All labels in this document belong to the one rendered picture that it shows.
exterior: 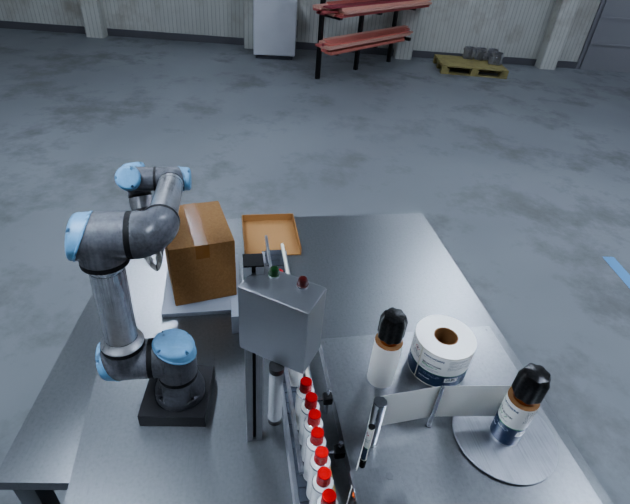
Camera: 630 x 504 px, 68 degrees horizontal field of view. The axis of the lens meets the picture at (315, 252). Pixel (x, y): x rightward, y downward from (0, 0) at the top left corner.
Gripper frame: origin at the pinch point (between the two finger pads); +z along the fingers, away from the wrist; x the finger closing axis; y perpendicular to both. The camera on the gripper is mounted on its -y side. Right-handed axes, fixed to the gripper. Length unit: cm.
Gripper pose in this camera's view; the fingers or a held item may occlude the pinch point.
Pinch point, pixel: (156, 267)
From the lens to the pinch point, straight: 169.1
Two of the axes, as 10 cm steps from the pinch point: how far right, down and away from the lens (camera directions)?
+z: 1.9, 9.7, 1.3
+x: 8.8, -2.2, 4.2
